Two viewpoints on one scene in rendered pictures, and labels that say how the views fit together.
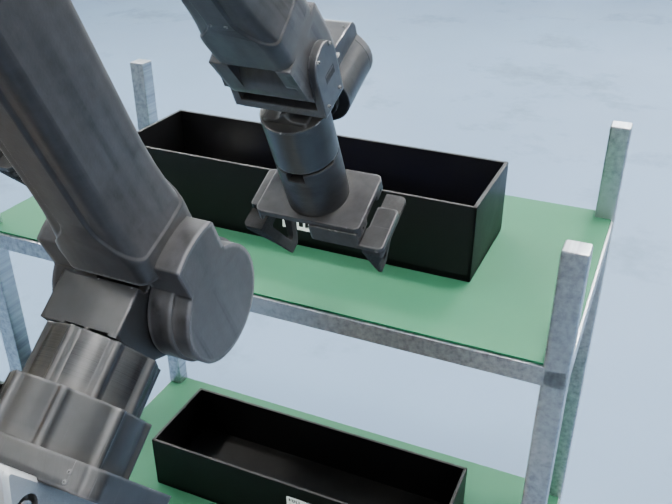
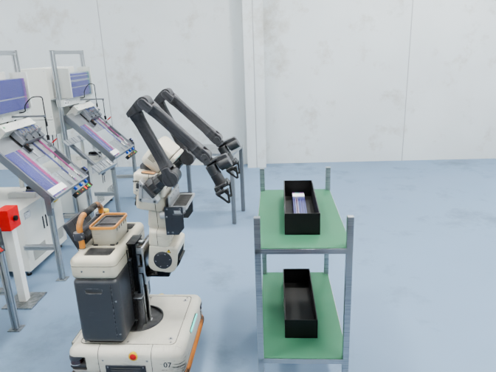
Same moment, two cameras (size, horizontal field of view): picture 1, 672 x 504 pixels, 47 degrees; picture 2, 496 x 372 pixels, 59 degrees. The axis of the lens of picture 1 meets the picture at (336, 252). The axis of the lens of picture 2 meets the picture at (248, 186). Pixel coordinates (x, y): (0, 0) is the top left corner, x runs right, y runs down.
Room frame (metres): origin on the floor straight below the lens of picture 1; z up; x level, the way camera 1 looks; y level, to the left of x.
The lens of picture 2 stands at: (0.06, -2.00, 1.82)
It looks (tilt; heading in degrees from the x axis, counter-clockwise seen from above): 17 degrees down; 70
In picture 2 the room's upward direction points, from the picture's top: 2 degrees counter-clockwise
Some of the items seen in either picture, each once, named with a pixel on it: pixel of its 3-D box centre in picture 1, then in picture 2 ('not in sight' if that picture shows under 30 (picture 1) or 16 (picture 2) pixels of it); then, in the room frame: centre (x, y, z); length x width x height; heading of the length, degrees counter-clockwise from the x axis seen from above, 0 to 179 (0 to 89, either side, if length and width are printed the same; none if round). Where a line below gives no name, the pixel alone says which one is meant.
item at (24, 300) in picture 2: not in sight; (15, 255); (-0.57, 1.50, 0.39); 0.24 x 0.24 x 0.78; 66
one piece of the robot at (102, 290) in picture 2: not in sight; (119, 272); (0.13, 0.49, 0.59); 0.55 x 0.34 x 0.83; 66
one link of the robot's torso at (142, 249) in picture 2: not in sight; (163, 254); (0.39, 0.43, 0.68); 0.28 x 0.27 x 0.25; 66
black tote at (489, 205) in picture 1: (307, 185); (300, 204); (1.10, 0.04, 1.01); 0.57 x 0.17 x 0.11; 65
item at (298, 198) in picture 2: not in sight; (300, 209); (1.10, 0.04, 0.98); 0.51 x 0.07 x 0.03; 65
